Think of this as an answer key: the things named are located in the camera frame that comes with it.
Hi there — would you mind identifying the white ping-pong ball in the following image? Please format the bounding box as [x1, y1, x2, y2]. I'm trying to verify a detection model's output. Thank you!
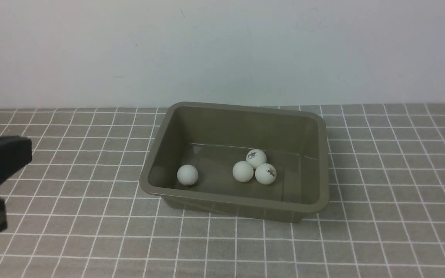
[177, 165, 199, 186]
[255, 163, 277, 185]
[246, 149, 267, 169]

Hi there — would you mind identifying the olive plastic bin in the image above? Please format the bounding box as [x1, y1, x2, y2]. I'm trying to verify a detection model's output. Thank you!
[139, 102, 330, 223]

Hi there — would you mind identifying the white ping-pong ball marked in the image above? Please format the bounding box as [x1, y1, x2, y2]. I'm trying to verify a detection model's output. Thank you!
[233, 161, 254, 183]

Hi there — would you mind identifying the grey checked tablecloth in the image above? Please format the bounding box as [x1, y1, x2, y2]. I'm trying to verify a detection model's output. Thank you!
[0, 103, 445, 278]

